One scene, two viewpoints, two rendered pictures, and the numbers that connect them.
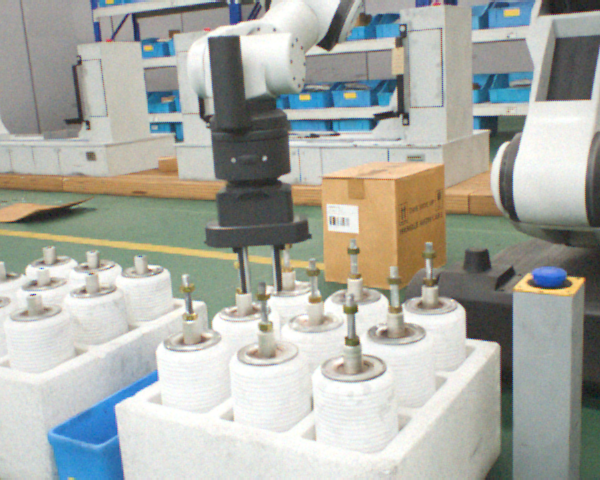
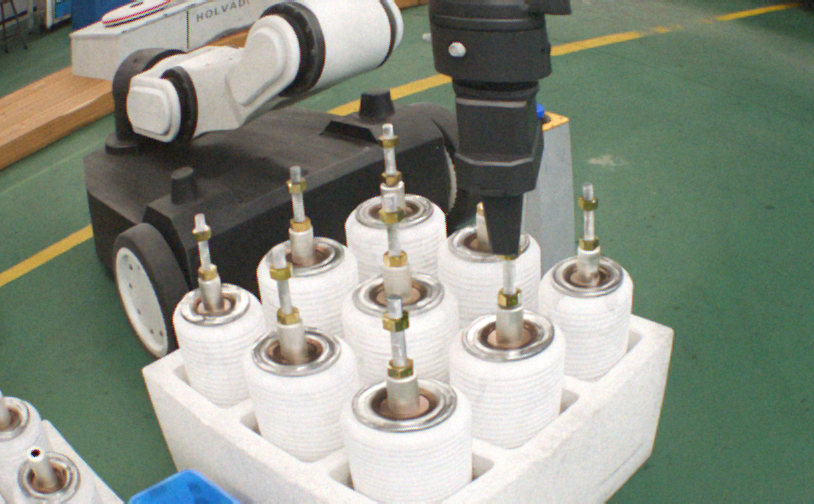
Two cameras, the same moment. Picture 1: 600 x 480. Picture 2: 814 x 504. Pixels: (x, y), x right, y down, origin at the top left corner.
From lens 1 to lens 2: 105 cm
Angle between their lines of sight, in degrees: 72
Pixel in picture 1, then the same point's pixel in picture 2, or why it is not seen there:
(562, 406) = (571, 235)
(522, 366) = (547, 214)
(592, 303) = (336, 163)
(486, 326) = (246, 256)
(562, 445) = not seen: hidden behind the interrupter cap
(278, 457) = (608, 408)
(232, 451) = (566, 451)
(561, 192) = (371, 41)
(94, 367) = not seen: outside the picture
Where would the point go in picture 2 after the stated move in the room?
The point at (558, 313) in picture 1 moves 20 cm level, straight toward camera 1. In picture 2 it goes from (563, 141) to (705, 176)
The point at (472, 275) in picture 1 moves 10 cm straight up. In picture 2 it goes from (204, 202) to (198, 131)
